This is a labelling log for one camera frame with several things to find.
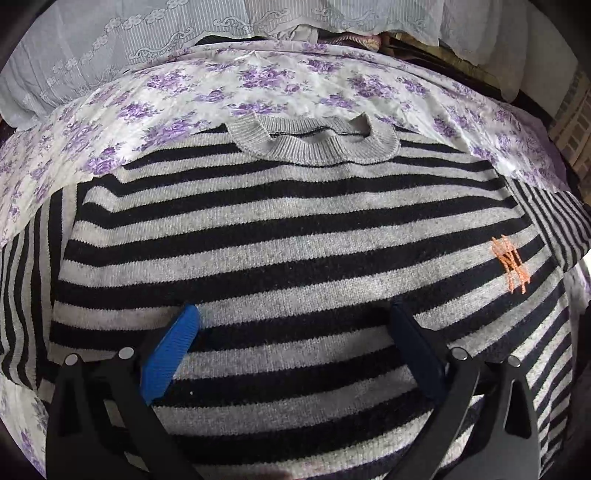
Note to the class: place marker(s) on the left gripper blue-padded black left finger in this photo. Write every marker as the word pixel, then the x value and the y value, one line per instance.
pixel 101 424

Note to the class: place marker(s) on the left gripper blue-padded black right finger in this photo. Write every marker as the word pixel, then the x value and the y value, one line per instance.
pixel 483 425

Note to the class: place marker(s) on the black grey striped knit sweater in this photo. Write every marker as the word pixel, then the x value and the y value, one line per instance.
pixel 288 235

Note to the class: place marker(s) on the brown checked window curtain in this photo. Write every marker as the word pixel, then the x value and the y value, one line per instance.
pixel 570 130

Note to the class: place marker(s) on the purple floral white bedspread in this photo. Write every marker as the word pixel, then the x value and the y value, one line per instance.
pixel 207 86

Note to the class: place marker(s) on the white lace cover cloth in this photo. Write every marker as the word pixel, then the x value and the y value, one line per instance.
pixel 63 50

